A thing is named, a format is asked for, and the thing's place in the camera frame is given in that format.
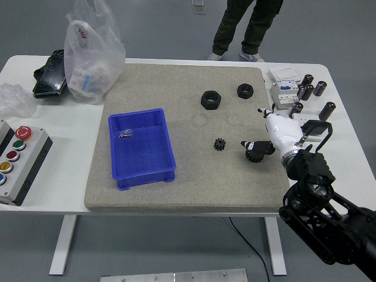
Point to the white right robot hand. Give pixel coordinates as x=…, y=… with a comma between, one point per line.
x=283, y=129

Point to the large black gear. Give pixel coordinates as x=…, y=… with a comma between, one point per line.
x=255, y=159

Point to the small black gear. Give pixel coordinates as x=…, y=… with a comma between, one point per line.
x=220, y=144

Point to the blue plastic box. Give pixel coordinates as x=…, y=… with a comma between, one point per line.
x=141, y=147

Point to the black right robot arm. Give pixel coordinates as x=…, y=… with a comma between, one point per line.
x=311, y=170

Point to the small black hex nut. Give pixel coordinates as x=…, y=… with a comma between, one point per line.
x=241, y=91

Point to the large black hex nut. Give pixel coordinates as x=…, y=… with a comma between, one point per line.
x=205, y=101

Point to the grey push-button control box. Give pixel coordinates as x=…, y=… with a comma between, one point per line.
x=23, y=164

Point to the black cylindrical capacitor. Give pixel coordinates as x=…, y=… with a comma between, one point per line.
x=296, y=109
x=320, y=88
x=308, y=80
x=327, y=111
x=309, y=92
x=301, y=91

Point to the black power adapter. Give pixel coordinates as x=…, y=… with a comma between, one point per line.
x=314, y=127

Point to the white circuit breaker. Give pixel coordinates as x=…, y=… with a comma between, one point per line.
x=282, y=94

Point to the grey-brown mat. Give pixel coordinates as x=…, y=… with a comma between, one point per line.
x=182, y=88

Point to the white table leg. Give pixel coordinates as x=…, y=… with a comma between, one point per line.
x=63, y=243
x=276, y=249

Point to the clear floor plate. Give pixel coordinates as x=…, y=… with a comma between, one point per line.
x=199, y=11
x=198, y=2

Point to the small clear bag of screws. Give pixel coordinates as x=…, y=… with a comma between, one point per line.
x=125, y=133

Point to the silver metal plate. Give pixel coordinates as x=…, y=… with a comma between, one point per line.
x=176, y=276

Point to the white translucent plastic bag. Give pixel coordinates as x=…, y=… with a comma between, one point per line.
x=88, y=58

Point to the black plastic tray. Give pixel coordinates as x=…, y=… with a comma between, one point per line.
x=51, y=79

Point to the clear crumpled plastic wrap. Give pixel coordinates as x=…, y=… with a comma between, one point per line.
x=14, y=100

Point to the flat white switch box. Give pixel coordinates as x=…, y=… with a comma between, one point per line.
x=282, y=73

